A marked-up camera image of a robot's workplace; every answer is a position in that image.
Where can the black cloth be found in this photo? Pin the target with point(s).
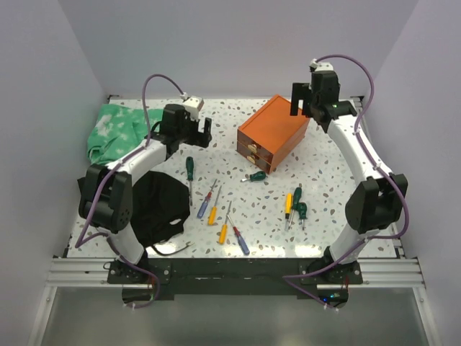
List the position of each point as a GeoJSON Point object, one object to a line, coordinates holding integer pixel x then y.
{"type": "Point", "coordinates": [156, 206]}

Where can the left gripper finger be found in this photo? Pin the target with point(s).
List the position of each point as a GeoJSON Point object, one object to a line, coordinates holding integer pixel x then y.
{"type": "Point", "coordinates": [207, 127]}
{"type": "Point", "coordinates": [202, 141]}

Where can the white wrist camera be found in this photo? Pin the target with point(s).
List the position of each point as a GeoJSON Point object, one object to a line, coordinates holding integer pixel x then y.
{"type": "Point", "coordinates": [193, 105]}
{"type": "Point", "coordinates": [320, 66]}

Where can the orange drawer box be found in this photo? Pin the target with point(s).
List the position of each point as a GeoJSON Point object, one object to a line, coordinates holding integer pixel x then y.
{"type": "Point", "coordinates": [271, 134]}

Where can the long green screwdriver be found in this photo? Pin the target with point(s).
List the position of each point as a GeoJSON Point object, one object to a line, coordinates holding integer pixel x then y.
{"type": "Point", "coordinates": [190, 176]}

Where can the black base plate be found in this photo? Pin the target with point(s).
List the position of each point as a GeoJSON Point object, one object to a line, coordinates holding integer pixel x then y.
{"type": "Point", "coordinates": [165, 278]}

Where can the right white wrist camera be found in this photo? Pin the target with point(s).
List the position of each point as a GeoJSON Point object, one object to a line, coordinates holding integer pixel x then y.
{"type": "Point", "coordinates": [320, 66]}

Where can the stubby green screwdriver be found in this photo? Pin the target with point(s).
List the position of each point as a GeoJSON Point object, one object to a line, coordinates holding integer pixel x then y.
{"type": "Point", "coordinates": [255, 177]}

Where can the short green screwdriver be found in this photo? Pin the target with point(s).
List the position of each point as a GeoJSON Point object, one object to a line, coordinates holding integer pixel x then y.
{"type": "Point", "coordinates": [302, 212]}

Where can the yellow black screwdriver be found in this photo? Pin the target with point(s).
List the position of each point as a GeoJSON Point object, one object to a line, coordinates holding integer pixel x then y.
{"type": "Point", "coordinates": [288, 206]}

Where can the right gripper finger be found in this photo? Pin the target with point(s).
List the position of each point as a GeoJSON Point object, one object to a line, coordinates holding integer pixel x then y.
{"type": "Point", "coordinates": [306, 106]}
{"type": "Point", "coordinates": [299, 91]}

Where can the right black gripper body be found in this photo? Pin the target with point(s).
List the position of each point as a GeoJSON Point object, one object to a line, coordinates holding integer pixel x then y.
{"type": "Point", "coordinates": [314, 104]}

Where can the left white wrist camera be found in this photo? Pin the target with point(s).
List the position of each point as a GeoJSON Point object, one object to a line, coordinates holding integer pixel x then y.
{"type": "Point", "coordinates": [193, 105]}

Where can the yellow thin screwdriver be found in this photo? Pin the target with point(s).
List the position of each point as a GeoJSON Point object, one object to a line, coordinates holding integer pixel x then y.
{"type": "Point", "coordinates": [224, 228]}
{"type": "Point", "coordinates": [213, 211]}

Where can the green white cloth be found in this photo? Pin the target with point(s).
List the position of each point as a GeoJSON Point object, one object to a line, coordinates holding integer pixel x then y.
{"type": "Point", "coordinates": [118, 131]}

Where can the green orange-capped screwdriver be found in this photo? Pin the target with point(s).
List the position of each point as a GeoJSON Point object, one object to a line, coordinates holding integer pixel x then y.
{"type": "Point", "coordinates": [295, 202]}

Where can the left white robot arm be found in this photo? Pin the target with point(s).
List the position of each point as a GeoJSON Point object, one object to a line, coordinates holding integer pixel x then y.
{"type": "Point", "coordinates": [150, 153]}

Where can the blue red screwdriver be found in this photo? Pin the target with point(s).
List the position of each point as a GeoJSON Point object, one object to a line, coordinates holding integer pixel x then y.
{"type": "Point", "coordinates": [206, 201]}
{"type": "Point", "coordinates": [241, 242]}

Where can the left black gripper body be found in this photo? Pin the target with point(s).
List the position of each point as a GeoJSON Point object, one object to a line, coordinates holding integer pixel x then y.
{"type": "Point", "coordinates": [188, 132]}

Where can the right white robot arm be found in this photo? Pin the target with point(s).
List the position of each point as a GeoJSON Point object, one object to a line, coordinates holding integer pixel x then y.
{"type": "Point", "coordinates": [377, 200]}

